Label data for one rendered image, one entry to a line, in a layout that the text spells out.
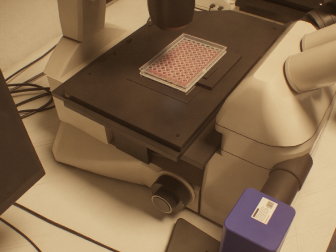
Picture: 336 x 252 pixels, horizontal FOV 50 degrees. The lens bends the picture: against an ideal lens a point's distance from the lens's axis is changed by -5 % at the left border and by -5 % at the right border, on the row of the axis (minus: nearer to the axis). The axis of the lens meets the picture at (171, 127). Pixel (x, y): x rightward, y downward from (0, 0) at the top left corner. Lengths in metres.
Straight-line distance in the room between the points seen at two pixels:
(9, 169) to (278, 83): 0.33
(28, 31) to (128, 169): 0.56
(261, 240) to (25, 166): 0.29
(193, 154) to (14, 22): 0.69
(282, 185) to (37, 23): 0.83
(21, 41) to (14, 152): 0.65
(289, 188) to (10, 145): 0.33
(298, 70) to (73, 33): 0.40
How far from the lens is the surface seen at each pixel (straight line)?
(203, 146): 0.50
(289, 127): 0.45
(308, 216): 0.69
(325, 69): 0.43
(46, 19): 1.11
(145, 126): 0.50
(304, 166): 0.48
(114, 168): 0.68
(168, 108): 0.53
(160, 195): 0.59
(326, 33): 0.49
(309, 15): 0.81
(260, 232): 0.40
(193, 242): 0.61
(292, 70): 0.45
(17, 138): 0.46
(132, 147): 0.63
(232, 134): 0.47
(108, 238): 0.64
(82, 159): 0.71
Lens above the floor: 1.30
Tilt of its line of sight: 44 degrees down
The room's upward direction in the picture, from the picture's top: 2 degrees counter-clockwise
